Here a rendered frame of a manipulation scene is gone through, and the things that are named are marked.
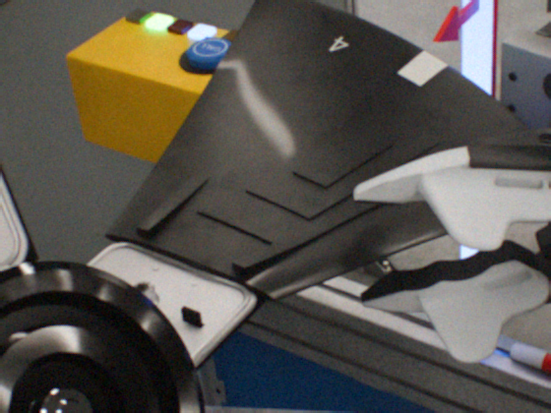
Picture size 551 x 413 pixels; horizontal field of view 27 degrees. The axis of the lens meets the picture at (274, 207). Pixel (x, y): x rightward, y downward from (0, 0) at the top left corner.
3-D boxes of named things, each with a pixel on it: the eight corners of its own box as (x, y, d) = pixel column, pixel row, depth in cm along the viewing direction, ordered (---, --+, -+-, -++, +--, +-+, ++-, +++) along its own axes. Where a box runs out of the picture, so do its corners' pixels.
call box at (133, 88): (85, 154, 104) (62, 52, 97) (153, 103, 110) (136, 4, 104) (224, 202, 96) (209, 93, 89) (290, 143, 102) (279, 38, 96)
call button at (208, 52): (179, 70, 94) (176, 51, 93) (208, 48, 97) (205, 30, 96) (216, 80, 92) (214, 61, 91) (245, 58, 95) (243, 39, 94)
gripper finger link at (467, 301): (370, 367, 54) (558, 312, 52) (357, 279, 59) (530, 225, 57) (390, 404, 56) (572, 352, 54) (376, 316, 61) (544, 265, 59)
